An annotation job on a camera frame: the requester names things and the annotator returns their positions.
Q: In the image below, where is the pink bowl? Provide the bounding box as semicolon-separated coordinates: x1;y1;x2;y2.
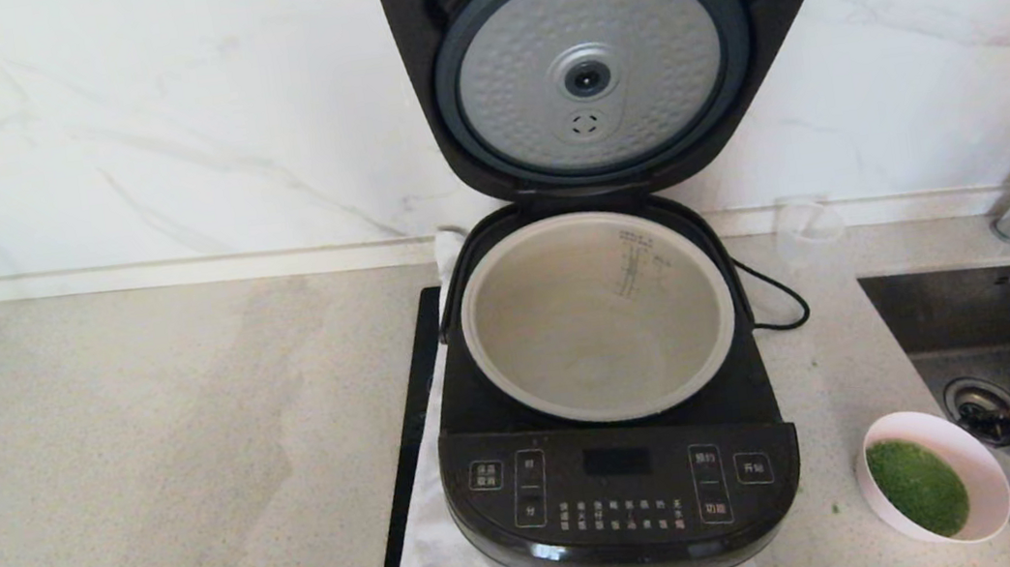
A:
849;398;1010;558

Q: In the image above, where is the chopped green food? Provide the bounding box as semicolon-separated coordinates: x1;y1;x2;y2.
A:
865;431;975;548

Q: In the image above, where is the sink drain strainer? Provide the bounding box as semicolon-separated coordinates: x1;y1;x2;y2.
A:
942;371;1010;452

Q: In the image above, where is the clear measuring cup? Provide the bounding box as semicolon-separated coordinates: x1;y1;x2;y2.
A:
769;189;852;273

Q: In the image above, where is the black rice cooker lid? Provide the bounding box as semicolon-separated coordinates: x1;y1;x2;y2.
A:
377;0;866;224

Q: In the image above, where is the black flat strip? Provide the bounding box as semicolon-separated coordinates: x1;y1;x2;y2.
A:
327;284;478;567

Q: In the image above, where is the black rice cooker body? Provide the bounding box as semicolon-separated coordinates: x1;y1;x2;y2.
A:
406;171;817;567

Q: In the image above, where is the grey inner pot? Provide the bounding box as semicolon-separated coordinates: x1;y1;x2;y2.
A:
447;193;749;441

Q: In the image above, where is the black power cord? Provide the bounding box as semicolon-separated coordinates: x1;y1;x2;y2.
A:
731;249;815;338

